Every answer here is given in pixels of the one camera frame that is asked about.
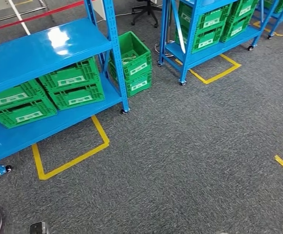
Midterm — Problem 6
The thin white wire bundle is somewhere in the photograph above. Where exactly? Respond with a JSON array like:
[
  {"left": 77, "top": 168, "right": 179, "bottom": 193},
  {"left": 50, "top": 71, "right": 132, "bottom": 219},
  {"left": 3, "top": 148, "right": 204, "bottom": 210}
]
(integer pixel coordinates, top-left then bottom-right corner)
[{"left": 120, "top": 55, "right": 137, "bottom": 65}]

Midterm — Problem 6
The red barrier belt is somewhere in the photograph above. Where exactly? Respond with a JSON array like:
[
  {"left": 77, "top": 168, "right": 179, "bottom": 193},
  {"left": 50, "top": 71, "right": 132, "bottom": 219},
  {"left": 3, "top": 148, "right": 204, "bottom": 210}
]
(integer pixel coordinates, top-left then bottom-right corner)
[{"left": 0, "top": 0, "right": 97, "bottom": 34}]

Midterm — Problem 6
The white desk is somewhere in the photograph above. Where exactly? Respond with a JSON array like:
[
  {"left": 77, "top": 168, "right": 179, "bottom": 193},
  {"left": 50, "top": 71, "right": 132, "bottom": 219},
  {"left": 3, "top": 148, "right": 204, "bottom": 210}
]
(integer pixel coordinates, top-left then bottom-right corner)
[{"left": 92, "top": 0, "right": 107, "bottom": 20}]

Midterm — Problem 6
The black office chair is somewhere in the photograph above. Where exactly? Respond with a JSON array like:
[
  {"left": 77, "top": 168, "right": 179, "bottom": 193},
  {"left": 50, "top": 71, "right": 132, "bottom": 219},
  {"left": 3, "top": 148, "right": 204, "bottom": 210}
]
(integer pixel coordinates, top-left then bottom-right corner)
[{"left": 131, "top": 0, "right": 162, "bottom": 29}]

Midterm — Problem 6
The grey metal ring stand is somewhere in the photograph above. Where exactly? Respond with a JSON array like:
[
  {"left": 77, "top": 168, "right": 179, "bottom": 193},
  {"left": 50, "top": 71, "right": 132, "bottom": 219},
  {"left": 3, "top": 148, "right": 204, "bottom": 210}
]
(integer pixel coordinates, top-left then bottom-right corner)
[{"left": 154, "top": 39, "right": 176, "bottom": 59}]

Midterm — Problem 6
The thin white cable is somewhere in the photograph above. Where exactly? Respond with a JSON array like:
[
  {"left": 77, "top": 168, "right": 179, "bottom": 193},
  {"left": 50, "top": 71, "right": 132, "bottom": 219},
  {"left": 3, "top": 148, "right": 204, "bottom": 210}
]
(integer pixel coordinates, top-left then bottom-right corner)
[{"left": 96, "top": 11, "right": 133, "bottom": 24}]

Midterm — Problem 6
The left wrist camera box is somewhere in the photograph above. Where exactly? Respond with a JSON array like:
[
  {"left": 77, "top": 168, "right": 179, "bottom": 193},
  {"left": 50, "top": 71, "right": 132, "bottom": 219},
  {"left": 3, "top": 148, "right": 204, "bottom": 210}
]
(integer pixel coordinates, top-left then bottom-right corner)
[{"left": 30, "top": 221, "right": 50, "bottom": 234}]

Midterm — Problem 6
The green open plastic crate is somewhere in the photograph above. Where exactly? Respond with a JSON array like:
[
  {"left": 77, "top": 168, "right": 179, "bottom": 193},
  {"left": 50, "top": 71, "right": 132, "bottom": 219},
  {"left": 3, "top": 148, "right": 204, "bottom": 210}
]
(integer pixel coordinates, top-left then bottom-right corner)
[{"left": 108, "top": 31, "right": 153, "bottom": 82}]

